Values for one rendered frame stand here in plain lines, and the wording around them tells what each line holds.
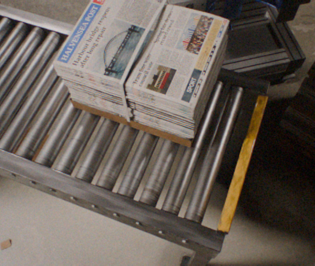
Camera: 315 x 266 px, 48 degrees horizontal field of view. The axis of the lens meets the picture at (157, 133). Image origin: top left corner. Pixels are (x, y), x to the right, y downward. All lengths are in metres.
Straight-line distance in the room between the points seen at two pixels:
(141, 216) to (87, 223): 0.87
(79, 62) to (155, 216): 0.44
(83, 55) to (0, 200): 1.21
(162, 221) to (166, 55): 0.42
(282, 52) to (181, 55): 1.19
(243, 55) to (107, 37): 1.17
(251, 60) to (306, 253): 0.99
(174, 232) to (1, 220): 1.17
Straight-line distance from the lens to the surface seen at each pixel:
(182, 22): 0.96
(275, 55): 2.01
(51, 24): 1.34
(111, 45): 0.92
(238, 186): 0.97
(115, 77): 0.86
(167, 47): 0.91
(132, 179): 0.98
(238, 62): 1.94
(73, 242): 1.80
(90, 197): 0.98
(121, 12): 0.99
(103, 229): 1.78
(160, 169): 0.99
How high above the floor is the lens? 1.72
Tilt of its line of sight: 63 degrees down
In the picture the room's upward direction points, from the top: 3 degrees counter-clockwise
